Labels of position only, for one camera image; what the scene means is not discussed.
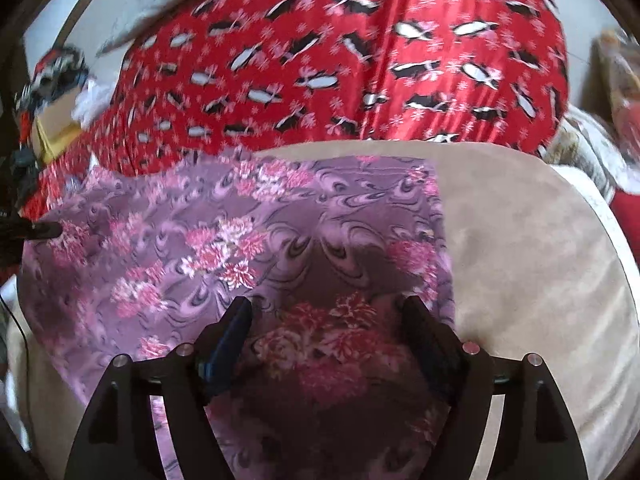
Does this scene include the plastic bag of plush toys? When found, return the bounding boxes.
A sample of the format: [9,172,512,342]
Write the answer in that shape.
[592,30,640,146]

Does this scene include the white plastic bag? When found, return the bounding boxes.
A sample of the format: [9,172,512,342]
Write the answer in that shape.
[75,77,118,126]

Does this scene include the grey patterned white cloth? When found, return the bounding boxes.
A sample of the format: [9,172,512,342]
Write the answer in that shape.
[545,105,621,201]

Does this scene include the pile of mixed clothes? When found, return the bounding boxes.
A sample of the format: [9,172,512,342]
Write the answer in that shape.
[15,45,91,111]

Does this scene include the red printed quilt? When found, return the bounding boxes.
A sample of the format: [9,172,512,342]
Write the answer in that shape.
[20,0,571,221]

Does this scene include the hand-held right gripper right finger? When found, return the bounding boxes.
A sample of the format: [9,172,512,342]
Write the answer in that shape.
[400,295,590,480]

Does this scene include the beige fleece blanket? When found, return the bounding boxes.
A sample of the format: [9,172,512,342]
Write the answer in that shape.
[0,140,640,480]

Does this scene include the red cloth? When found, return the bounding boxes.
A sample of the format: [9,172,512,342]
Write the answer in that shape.
[610,187,640,233]

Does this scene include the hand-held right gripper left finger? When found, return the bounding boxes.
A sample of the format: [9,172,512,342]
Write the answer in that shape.
[64,296,253,480]

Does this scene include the purple floral garment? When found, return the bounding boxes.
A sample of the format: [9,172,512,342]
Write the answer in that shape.
[17,147,456,480]

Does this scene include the cardboard box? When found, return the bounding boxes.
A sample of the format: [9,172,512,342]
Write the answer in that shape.
[30,85,96,161]

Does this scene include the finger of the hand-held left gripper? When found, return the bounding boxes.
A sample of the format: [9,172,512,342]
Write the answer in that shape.
[0,220,64,242]

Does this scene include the grey pillow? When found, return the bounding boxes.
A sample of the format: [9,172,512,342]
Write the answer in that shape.
[100,0,261,51]

